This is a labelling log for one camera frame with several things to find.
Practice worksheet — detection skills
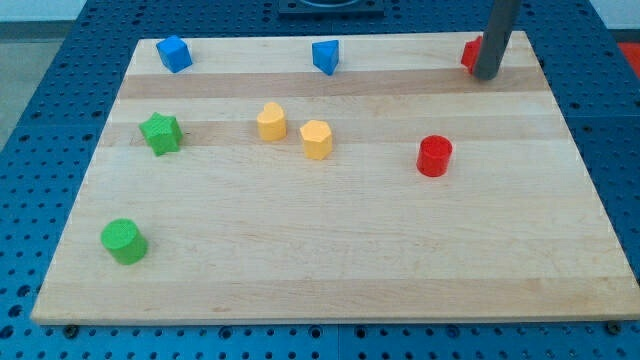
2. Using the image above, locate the wooden board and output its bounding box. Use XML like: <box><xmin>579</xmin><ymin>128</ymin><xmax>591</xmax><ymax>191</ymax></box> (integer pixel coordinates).
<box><xmin>31</xmin><ymin>31</ymin><xmax>639</xmax><ymax>326</ymax></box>

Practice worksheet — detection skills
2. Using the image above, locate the red star block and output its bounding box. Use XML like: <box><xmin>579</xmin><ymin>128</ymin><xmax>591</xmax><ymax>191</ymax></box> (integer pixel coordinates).
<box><xmin>460</xmin><ymin>35</ymin><xmax>483</xmax><ymax>74</ymax></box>

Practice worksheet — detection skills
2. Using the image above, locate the yellow hexagon block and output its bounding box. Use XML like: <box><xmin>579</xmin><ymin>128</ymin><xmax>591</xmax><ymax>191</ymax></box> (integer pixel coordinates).
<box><xmin>300</xmin><ymin>120</ymin><xmax>333</xmax><ymax>160</ymax></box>

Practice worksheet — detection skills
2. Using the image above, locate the blue triangle block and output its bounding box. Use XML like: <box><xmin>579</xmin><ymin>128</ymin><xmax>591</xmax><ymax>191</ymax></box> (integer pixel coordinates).
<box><xmin>312</xmin><ymin>40</ymin><xmax>339</xmax><ymax>76</ymax></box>

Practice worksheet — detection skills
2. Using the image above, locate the yellow heart block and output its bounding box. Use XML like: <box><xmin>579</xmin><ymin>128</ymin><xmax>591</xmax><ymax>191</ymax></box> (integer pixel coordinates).
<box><xmin>256</xmin><ymin>102</ymin><xmax>287</xmax><ymax>141</ymax></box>

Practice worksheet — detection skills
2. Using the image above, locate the green star block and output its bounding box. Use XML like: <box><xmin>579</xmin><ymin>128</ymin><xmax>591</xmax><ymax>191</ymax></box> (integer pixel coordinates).
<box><xmin>138</xmin><ymin>112</ymin><xmax>183</xmax><ymax>156</ymax></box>

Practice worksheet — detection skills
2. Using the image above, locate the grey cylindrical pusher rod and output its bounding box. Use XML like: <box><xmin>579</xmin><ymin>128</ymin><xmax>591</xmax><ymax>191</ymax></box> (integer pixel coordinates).
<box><xmin>473</xmin><ymin>0</ymin><xmax>521</xmax><ymax>81</ymax></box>

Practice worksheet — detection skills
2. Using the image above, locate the red cylinder block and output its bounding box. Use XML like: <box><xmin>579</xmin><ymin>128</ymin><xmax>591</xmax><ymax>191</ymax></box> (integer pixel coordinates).
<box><xmin>416</xmin><ymin>135</ymin><xmax>453</xmax><ymax>177</ymax></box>

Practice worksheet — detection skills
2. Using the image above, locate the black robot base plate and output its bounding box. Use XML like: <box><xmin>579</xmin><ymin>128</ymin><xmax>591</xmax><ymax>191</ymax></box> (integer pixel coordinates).
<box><xmin>275</xmin><ymin>0</ymin><xmax>384</xmax><ymax>17</ymax></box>

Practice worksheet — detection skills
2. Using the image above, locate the green cylinder block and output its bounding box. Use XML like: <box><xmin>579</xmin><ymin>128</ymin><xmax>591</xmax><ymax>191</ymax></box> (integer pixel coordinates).
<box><xmin>100</xmin><ymin>218</ymin><xmax>148</xmax><ymax>265</ymax></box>

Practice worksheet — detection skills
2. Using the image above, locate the blue cube block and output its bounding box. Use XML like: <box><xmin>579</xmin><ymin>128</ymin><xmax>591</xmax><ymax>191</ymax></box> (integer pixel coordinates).
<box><xmin>156</xmin><ymin>35</ymin><xmax>193</xmax><ymax>73</ymax></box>

